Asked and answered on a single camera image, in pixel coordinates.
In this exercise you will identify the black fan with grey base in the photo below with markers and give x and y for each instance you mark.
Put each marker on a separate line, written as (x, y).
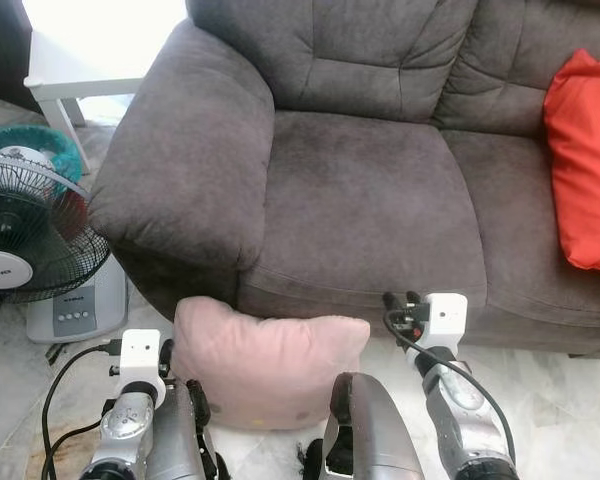
(35, 230)

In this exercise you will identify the grey right robot leg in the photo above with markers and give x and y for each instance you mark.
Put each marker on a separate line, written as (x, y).
(375, 430)

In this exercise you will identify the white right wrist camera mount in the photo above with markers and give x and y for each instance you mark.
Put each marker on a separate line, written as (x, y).
(446, 318)

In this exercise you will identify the grey robot leg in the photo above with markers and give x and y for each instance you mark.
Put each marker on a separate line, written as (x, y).
(180, 430)
(375, 430)

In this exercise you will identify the white side table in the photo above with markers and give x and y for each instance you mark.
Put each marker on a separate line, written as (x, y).
(70, 85)

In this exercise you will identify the teal cloth-covered basket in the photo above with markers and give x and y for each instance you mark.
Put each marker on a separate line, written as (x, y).
(55, 145)

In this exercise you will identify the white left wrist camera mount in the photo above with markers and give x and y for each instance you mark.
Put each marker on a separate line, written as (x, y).
(140, 352)

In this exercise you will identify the pink pillow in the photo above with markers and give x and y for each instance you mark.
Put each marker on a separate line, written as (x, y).
(260, 365)

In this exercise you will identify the dark wooden cabinet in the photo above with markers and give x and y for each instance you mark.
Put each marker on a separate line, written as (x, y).
(2, 50)

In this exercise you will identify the grey left robot leg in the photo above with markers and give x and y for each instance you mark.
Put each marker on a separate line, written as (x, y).
(180, 430)

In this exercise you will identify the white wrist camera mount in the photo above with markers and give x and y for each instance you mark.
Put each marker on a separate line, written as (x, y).
(446, 318)
(140, 352)

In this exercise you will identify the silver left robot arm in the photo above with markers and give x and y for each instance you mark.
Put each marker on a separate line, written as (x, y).
(125, 425)

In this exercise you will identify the grey-brown fabric sofa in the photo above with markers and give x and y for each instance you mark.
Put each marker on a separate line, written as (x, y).
(370, 190)

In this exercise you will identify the red pillow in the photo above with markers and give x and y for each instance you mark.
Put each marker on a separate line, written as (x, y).
(585, 170)

